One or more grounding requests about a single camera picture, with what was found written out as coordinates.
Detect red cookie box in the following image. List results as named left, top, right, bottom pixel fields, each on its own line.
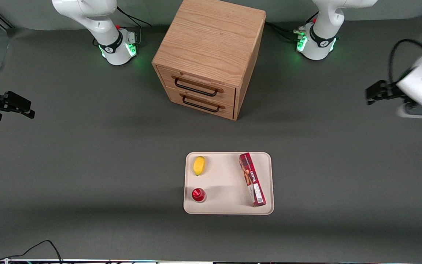
left=239, top=153, right=267, bottom=208

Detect beige plastic tray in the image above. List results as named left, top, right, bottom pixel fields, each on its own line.
left=183, top=152, right=275, bottom=215

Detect wooden drawer cabinet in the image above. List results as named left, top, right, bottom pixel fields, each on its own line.
left=152, top=0, right=267, bottom=121

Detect wooden drawer front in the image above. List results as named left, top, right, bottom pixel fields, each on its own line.
left=157, top=66, right=237, bottom=107
left=167, top=88, right=236, bottom=120

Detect yellow lemon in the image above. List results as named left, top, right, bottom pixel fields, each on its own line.
left=193, top=156, right=206, bottom=176

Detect red cup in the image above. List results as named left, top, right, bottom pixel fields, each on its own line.
left=191, top=188, right=207, bottom=203

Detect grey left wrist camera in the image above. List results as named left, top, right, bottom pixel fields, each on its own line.
left=396, top=102, right=422, bottom=120

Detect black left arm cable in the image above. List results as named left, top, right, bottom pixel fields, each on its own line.
left=388, top=38, right=422, bottom=85

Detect black left base cables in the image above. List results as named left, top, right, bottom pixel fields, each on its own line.
left=265, top=21, right=304, bottom=43

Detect black base cables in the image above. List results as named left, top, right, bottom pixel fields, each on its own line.
left=265, top=21, right=304, bottom=43
left=116, top=6, right=153, bottom=28

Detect black loose cable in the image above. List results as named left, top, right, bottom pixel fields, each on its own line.
left=0, top=240, right=63, bottom=264

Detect black right base cables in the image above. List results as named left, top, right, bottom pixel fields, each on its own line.
left=116, top=6, right=153, bottom=28

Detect black metal drawer handle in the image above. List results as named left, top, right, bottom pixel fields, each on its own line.
left=174, top=77, right=219, bottom=98
left=182, top=95, right=221, bottom=113

